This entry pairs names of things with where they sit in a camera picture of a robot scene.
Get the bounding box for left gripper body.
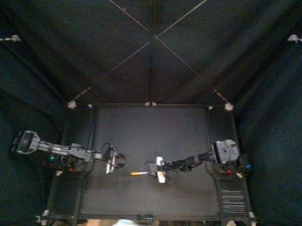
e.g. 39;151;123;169
103;145;127;175

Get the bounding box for grey marker pen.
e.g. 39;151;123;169
130;170;152;177

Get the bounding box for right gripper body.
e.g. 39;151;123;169
144;156;169;185

